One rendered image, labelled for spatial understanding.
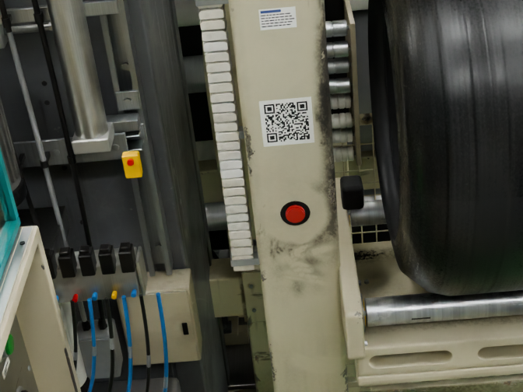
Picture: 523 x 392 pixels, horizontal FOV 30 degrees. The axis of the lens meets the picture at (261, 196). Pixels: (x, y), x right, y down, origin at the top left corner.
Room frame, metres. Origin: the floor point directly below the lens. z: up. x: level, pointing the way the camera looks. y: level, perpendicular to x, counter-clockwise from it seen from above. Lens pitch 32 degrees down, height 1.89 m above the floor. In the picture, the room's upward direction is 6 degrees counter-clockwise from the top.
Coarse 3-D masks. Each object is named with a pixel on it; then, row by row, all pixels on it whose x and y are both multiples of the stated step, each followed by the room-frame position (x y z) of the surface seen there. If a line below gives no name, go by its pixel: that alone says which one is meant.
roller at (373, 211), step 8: (376, 200) 1.48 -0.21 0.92; (368, 208) 1.46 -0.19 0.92; (376, 208) 1.45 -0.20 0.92; (352, 216) 1.45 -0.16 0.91; (360, 216) 1.45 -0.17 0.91; (368, 216) 1.45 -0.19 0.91; (376, 216) 1.45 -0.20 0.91; (384, 216) 1.45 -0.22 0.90; (352, 224) 1.45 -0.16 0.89; (360, 224) 1.45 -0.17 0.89; (368, 224) 1.45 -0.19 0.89; (376, 224) 1.45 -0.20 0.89
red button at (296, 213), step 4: (288, 208) 1.25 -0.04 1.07; (292, 208) 1.25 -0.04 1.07; (296, 208) 1.25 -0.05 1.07; (300, 208) 1.25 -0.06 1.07; (288, 212) 1.25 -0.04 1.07; (292, 212) 1.25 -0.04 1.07; (296, 212) 1.25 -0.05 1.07; (300, 212) 1.25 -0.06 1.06; (304, 212) 1.25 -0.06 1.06; (288, 216) 1.25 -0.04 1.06; (292, 216) 1.25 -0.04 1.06; (296, 216) 1.25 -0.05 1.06; (300, 216) 1.25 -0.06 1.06; (304, 216) 1.25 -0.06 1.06; (288, 220) 1.25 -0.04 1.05; (292, 220) 1.25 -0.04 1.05; (296, 220) 1.25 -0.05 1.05; (300, 220) 1.25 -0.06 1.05
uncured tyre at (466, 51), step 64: (384, 0) 1.27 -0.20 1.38; (448, 0) 1.16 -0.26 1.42; (512, 0) 1.15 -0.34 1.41; (384, 64) 1.53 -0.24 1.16; (448, 64) 1.10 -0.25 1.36; (512, 64) 1.09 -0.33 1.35; (384, 128) 1.49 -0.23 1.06; (448, 128) 1.06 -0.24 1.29; (512, 128) 1.05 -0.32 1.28; (384, 192) 1.39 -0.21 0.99; (448, 192) 1.04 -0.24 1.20; (512, 192) 1.03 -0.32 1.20; (448, 256) 1.05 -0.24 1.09; (512, 256) 1.05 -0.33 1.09
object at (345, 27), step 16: (336, 0) 1.78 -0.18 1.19; (336, 16) 1.78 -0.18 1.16; (352, 16) 1.67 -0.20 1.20; (336, 32) 1.65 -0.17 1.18; (352, 32) 1.64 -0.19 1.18; (336, 48) 1.64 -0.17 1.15; (352, 48) 1.64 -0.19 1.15; (336, 64) 1.65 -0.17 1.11; (352, 64) 1.64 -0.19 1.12; (336, 80) 1.65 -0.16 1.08; (352, 80) 1.65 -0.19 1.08; (336, 96) 1.66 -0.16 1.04; (352, 96) 1.67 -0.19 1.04; (336, 112) 1.78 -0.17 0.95; (352, 112) 1.69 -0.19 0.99; (336, 128) 1.65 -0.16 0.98; (352, 128) 1.71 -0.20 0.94; (336, 160) 1.64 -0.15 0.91; (352, 160) 1.64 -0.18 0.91
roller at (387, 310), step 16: (368, 304) 1.18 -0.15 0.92; (384, 304) 1.18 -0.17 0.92; (400, 304) 1.18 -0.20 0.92; (416, 304) 1.17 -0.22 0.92; (432, 304) 1.17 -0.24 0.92; (448, 304) 1.17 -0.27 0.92; (464, 304) 1.17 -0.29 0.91; (480, 304) 1.16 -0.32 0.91; (496, 304) 1.16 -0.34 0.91; (512, 304) 1.16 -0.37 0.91; (368, 320) 1.17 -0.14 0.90; (384, 320) 1.17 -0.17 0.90; (400, 320) 1.17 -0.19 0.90; (416, 320) 1.17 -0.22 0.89; (432, 320) 1.17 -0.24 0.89
